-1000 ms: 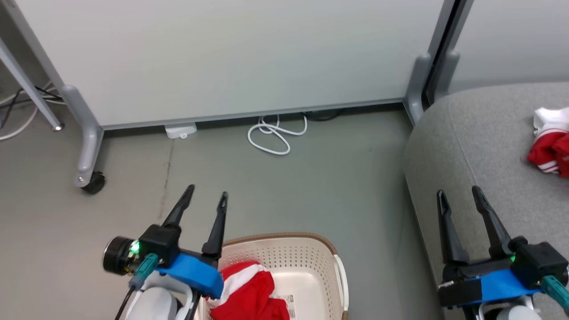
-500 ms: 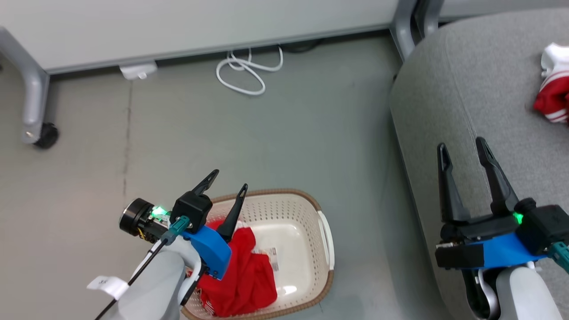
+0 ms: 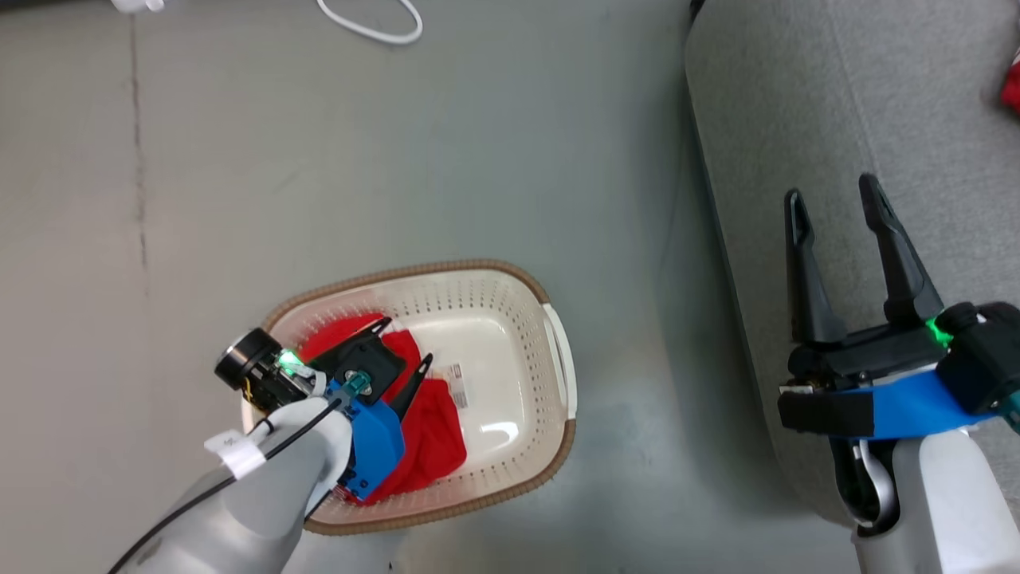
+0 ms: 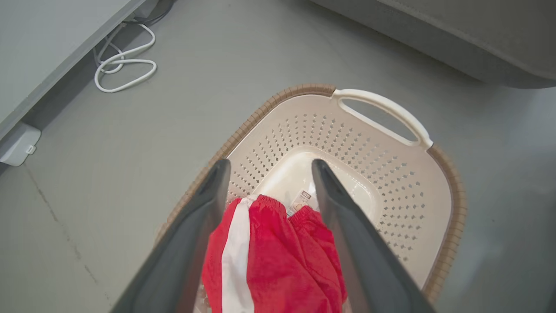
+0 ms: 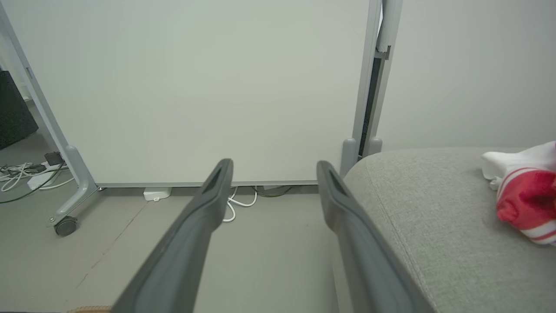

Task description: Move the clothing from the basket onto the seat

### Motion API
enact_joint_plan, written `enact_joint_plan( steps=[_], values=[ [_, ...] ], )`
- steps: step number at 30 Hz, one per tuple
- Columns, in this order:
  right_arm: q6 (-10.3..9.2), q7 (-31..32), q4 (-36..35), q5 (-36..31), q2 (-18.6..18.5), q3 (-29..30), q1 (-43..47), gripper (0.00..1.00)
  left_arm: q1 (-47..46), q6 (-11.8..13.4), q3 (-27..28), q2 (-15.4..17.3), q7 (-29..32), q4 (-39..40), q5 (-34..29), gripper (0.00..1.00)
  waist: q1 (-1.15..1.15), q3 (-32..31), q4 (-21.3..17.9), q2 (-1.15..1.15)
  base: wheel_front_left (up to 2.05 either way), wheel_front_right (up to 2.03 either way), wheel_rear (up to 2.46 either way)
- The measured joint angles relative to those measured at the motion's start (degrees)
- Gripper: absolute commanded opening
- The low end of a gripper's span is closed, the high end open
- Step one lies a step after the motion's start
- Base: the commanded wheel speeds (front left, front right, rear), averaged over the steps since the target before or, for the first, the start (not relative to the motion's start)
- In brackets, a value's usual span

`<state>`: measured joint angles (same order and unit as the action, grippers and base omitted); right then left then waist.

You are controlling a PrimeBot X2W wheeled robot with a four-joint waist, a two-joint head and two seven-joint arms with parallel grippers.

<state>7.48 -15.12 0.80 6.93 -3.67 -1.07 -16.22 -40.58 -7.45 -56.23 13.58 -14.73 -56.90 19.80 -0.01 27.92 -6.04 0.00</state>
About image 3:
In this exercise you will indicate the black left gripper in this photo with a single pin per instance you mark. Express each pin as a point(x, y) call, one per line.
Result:
point(255, 367)

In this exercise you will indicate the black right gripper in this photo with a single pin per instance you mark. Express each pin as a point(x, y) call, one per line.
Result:
point(876, 351)

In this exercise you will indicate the red cloth garment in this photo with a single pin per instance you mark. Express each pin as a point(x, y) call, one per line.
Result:
point(434, 438)

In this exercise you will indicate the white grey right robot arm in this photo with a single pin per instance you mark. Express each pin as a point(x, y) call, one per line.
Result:
point(956, 510)

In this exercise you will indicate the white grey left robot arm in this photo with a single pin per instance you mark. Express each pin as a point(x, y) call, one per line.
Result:
point(263, 510)

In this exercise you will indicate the grey fabric sofa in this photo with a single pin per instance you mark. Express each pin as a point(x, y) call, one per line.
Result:
point(837, 96)

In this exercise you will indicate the beige perforated laundry basket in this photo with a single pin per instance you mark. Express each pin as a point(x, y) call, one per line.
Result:
point(494, 319)

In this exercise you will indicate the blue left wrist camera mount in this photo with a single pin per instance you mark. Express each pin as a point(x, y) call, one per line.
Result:
point(374, 442)

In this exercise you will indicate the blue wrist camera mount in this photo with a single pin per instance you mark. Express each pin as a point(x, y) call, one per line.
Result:
point(374, 442)
point(916, 406)

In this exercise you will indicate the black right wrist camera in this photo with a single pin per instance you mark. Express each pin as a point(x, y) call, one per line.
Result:
point(821, 410)

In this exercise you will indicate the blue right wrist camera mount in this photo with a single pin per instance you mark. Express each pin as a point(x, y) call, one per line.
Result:
point(916, 406)

